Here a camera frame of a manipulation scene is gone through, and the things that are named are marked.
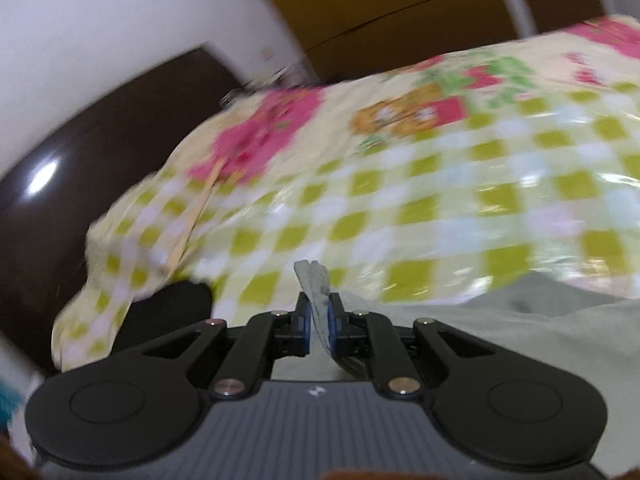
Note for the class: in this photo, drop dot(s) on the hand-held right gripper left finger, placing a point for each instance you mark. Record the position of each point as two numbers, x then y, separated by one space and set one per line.
303 326

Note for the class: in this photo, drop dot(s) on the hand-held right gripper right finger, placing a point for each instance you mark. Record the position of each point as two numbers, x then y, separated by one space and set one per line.
334 327

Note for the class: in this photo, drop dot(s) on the grey-green pants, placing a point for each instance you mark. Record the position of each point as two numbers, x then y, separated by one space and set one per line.
525 330

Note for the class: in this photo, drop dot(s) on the black cloth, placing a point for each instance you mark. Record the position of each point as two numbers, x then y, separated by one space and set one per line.
165 315

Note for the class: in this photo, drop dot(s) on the thin wooden stick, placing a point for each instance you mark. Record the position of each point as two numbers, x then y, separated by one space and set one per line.
197 215

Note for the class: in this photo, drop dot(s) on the dark wooden headboard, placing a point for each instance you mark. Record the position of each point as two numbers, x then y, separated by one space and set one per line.
75 185

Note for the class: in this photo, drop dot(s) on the brown wooden wardrobe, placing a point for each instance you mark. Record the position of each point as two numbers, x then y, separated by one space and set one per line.
390 5

